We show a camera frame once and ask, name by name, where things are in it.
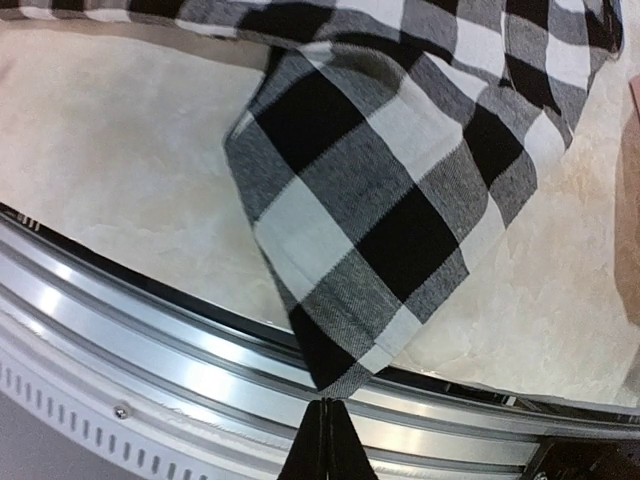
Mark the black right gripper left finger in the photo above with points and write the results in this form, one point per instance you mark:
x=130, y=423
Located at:
x=306, y=459

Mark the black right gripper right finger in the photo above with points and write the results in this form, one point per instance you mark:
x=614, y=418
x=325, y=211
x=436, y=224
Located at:
x=346, y=457

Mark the black white checkered shirt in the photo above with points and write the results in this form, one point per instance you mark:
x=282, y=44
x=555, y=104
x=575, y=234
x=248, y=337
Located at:
x=388, y=146

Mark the pink laundry basket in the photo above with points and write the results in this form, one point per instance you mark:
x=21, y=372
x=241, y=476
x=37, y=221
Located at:
x=626, y=226

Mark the aluminium front rail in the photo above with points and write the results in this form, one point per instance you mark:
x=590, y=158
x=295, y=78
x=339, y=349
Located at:
x=166, y=386

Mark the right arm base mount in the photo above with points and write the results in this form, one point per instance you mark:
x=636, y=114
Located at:
x=567, y=459

